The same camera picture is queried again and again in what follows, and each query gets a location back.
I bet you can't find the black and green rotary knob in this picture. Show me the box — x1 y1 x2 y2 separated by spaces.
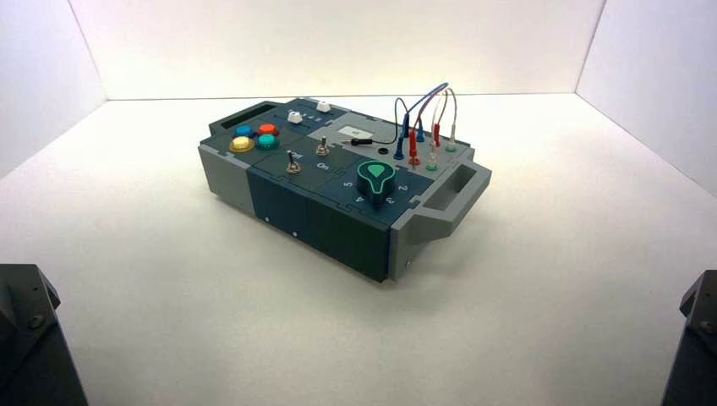
354 160 397 210

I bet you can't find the grey and teal control box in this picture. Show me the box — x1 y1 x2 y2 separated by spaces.
197 98 493 283

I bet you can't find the white label plate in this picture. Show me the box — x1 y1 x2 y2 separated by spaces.
338 123 375 141

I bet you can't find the blue banana plug cable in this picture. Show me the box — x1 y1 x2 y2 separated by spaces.
393 82 451 162

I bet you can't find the red banana plug cable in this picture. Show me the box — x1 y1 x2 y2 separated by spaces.
408 89 447 167

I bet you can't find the black banana plug cable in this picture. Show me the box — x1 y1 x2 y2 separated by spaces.
345 97 411 148

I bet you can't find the white banana plug cable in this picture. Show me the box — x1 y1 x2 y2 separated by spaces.
425 87 459 172

